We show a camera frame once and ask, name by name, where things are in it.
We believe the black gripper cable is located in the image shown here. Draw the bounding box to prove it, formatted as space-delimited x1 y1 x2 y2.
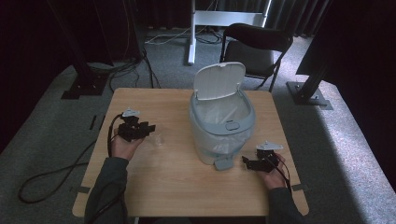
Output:
264 153 293 194
106 113 124 159

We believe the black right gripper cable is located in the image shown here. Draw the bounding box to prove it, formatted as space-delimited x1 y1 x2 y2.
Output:
264 153 293 194

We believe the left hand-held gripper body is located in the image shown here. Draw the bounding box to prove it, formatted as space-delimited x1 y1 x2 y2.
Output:
116 107 149 143

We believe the black metal stand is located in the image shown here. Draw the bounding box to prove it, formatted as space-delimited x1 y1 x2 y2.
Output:
46 0 110 101
285 63 334 111

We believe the clear plastic bin liner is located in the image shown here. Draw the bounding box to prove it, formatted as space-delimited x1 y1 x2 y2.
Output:
194 96 253 157

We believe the bundle of black cables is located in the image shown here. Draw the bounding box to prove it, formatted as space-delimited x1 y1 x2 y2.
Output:
87 46 163 91

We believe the dark curtain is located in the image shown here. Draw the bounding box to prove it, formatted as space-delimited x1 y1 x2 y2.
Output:
267 0 332 38

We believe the white pedal trash bin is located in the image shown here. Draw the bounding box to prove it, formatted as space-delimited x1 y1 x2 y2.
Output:
189 61 257 172

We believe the person's right hand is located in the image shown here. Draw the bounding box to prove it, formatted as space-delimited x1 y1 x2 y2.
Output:
258 153 288 190

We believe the black folding chair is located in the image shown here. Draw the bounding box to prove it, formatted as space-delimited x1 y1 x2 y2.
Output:
219 22 294 93

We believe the white metal stand frame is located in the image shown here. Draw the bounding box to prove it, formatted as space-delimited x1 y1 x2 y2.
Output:
187 0 273 66

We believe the clear plastic wrapper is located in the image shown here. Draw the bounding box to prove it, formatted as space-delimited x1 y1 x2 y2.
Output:
148 133 166 147

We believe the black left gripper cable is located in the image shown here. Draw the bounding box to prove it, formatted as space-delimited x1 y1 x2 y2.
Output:
106 113 124 159

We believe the person's left hand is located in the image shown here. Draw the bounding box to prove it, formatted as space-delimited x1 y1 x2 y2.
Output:
110 128 145 161

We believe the black floor cable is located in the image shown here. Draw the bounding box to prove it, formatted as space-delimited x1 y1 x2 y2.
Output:
17 139 98 205

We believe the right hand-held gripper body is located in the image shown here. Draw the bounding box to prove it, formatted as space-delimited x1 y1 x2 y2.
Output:
247 140 285 173

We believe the white floor cable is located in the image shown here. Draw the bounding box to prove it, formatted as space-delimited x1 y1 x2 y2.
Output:
144 25 192 47

